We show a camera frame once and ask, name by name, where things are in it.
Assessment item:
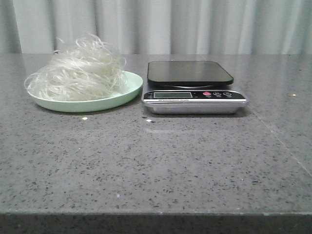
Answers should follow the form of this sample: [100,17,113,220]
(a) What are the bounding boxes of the white vermicelli noodle bundle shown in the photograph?
[24,35,127,101]

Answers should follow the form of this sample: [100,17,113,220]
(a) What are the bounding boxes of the light green round plate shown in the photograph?
[24,71,143,113]

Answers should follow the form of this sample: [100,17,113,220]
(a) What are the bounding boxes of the silver black kitchen scale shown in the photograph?
[142,61,248,115]

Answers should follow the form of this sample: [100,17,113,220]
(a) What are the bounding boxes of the white pleated curtain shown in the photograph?
[0,0,312,55]

